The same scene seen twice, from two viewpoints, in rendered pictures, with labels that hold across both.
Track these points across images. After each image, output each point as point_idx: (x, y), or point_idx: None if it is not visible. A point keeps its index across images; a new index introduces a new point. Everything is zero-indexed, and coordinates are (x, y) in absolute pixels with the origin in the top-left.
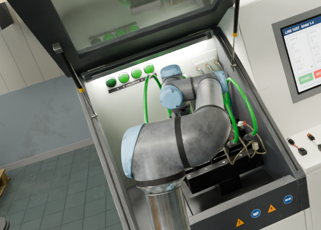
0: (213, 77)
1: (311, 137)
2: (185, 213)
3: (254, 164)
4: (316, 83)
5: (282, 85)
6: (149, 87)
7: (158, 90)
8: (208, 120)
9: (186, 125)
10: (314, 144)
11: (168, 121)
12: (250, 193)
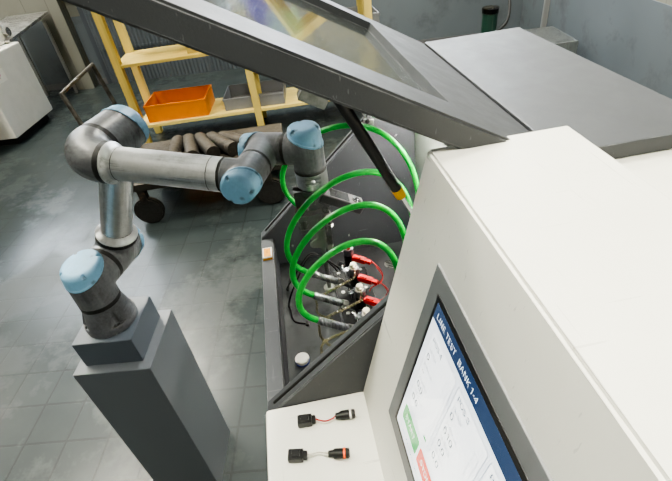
0: (222, 167)
1: (333, 449)
2: (103, 189)
3: None
4: (412, 466)
5: (396, 366)
6: None
7: None
8: (70, 143)
9: (73, 130)
10: (319, 451)
11: (93, 120)
12: (275, 338)
